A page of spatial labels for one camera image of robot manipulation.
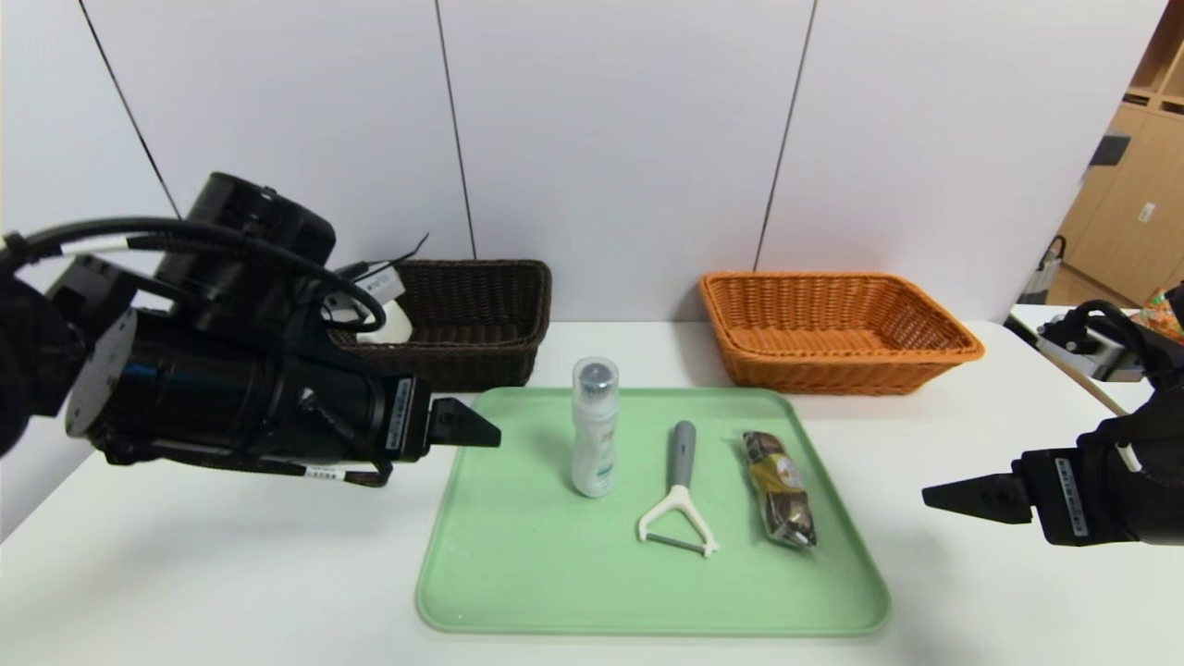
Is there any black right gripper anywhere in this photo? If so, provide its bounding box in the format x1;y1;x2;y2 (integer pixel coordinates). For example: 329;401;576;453
921;417;1184;548

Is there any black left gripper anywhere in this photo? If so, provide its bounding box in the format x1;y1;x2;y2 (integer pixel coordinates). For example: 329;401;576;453
288;353;502;463

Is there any white soap bar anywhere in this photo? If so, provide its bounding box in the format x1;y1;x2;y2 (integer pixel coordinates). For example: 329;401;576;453
356;301;414;345

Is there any white bottle clear cap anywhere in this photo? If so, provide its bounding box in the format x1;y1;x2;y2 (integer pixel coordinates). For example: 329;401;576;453
568;357;619;499

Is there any brown gold snack packet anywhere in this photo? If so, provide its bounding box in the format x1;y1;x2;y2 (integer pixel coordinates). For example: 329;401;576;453
741;430;818;549

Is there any grey handled white peeler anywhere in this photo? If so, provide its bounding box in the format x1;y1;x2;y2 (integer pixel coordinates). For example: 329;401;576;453
636;421;720;558

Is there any dark brown wicker basket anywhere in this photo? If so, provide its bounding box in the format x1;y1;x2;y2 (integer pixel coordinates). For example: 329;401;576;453
328;260;553;393

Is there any orange wicker basket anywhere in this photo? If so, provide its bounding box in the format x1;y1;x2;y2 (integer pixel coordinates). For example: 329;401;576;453
698;270;986;397

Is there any green plastic tray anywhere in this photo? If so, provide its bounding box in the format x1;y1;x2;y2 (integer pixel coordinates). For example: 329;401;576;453
414;387;892;639

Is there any orange snack bag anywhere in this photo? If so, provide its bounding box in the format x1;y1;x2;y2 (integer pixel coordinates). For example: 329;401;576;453
1147;289;1184;339

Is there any wooden cabinet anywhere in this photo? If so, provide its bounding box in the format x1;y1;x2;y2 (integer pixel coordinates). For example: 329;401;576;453
1054;0;1184;306

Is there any black braided cable white tag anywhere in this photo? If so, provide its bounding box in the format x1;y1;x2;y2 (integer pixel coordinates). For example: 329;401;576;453
97;442;394;489

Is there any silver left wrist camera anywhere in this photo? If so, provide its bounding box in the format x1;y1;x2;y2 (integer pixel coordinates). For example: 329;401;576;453
324;262;408;325

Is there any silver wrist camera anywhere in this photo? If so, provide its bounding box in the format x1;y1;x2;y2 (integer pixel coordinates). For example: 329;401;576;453
1036;319;1148;382
324;262;408;325

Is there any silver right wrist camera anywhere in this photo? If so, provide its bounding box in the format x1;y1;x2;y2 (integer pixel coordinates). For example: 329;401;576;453
1036;319;1148;382

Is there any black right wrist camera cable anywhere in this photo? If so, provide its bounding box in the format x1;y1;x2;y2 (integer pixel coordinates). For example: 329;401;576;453
1062;299;1153;357

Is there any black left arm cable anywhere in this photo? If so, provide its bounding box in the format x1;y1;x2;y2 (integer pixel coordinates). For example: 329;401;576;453
0;217;389;336

